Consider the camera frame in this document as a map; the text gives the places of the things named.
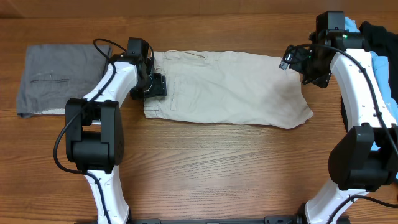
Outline beige cotton shorts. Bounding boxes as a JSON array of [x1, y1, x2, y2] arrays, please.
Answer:
[[144, 50, 313, 129]]

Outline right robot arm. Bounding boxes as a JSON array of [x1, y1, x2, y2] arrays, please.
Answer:
[[264, 11, 397, 224]]

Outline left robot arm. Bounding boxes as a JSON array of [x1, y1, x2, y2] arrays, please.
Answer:
[[56, 37, 167, 223]]

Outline light blue shirt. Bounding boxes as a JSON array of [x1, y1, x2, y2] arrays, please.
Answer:
[[343, 17, 398, 181]]

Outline black garment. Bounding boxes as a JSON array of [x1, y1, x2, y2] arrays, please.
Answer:
[[340, 21, 398, 131]]

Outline folded grey shorts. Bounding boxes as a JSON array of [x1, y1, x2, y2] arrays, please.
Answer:
[[17, 44, 112, 118]]

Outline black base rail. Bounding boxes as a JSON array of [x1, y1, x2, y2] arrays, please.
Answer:
[[127, 215, 307, 224]]

